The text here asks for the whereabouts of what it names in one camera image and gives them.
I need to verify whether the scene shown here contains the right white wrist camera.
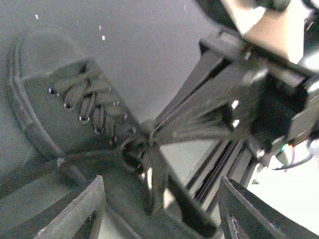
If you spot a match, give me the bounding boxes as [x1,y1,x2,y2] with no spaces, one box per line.
[222,0,311,63]

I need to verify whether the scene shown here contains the black sneaker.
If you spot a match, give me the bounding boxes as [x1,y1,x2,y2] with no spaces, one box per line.
[7,27,217,239]

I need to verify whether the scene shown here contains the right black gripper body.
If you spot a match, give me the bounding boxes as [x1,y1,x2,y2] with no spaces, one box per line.
[199,29,319,153]

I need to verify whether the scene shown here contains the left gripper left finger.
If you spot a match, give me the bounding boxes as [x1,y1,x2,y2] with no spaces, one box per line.
[7,175,107,239]

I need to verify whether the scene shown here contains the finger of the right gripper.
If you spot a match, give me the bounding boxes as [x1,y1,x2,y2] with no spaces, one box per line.
[152,99,249,145]
[154,50,235,127]

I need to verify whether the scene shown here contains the black shoelace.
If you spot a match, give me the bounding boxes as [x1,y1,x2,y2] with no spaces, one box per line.
[0,72,170,216]

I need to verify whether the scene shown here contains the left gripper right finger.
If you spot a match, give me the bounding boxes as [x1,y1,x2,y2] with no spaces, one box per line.
[218,177,317,239]

